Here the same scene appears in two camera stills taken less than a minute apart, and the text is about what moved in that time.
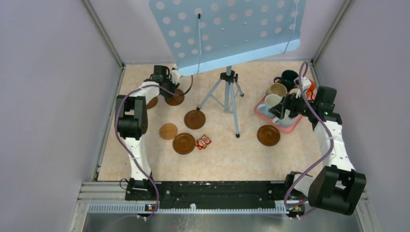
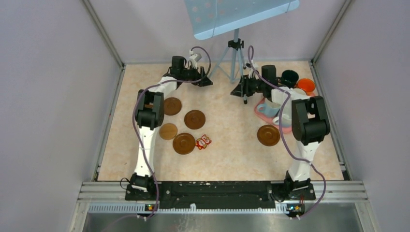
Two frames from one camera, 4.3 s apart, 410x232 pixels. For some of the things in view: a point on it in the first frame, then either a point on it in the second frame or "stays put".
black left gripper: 173,86 -> 197,75
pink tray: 269,120 stays put
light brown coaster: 168,131 stays put
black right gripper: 288,102 -> 243,88
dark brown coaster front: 183,143 stays put
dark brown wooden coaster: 195,119 stays put
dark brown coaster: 268,135 stays put
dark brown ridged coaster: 176,100 -> 172,106
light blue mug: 263,109 stays put
